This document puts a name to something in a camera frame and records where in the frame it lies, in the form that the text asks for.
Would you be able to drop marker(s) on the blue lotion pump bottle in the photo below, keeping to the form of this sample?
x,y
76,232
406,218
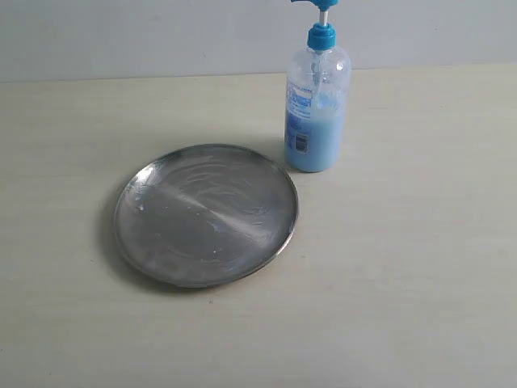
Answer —
x,y
318,81

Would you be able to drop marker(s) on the round steel plate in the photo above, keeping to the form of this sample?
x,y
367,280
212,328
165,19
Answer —
x,y
205,216

